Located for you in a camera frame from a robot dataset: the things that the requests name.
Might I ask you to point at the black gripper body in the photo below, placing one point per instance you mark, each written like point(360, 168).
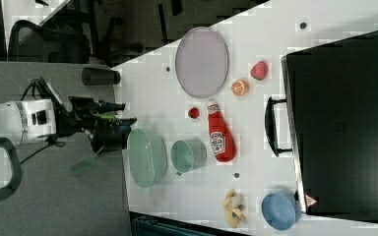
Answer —
point(84, 118)

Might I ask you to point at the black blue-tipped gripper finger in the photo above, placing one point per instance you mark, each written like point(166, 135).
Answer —
point(104, 107)
point(121, 125)

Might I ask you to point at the red ketchup bottle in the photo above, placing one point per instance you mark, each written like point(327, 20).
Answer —
point(221, 139)

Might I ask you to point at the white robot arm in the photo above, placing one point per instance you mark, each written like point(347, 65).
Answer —
point(46, 120)

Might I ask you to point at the green oval strainer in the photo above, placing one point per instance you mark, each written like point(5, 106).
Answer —
point(147, 157)

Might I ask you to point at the green metal cup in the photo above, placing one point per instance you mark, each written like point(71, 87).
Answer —
point(188, 155)

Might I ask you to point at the small red strawberry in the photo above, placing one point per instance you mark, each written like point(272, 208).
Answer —
point(194, 113)

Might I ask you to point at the black office chair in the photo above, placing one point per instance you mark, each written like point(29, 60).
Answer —
point(32, 43)

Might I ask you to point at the blue storage bin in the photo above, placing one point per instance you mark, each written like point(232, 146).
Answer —
point(154, 226)

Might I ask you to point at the large lilac round plate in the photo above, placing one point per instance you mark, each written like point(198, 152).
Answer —
point(201, 62)

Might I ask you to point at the orange half slice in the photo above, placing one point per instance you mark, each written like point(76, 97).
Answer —
point(240, 87)

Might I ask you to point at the yellow banana toy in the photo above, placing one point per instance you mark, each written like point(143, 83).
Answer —
point(232, 208)

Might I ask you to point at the large toy strawberry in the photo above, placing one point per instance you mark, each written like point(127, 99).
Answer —
point(259, 71)

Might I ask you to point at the blue bowl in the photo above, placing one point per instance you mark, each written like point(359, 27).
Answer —
point(281, 209)

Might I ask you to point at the black toaster oven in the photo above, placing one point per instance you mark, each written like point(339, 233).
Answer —
point(331, 97)

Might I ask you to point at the black cylinder post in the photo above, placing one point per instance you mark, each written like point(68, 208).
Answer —
point(100, 77)

